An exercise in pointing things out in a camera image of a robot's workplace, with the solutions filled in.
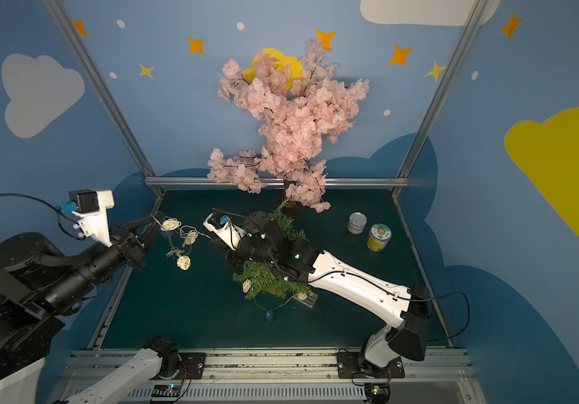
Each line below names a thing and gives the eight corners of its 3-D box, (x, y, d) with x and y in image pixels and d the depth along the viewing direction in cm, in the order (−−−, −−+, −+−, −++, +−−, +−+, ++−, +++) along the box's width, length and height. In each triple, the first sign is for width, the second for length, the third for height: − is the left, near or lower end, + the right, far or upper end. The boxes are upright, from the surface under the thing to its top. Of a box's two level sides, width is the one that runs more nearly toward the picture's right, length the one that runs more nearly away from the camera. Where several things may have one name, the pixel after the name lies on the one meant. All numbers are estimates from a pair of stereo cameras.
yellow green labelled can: (368, 252, 103) (373, 240, 96) (364, 235, 108) (369, 223, 101) (387, 252, 103) (394, 240, 96) (382, 235, 108) (389, 223, 101)
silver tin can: (347, 235, 110) (351, 224, 104) (345, 222, 114) (348, 211, 108) (364, 235, 110) (368, 225, 104) (361, 222, 114) (365, 211, 108)
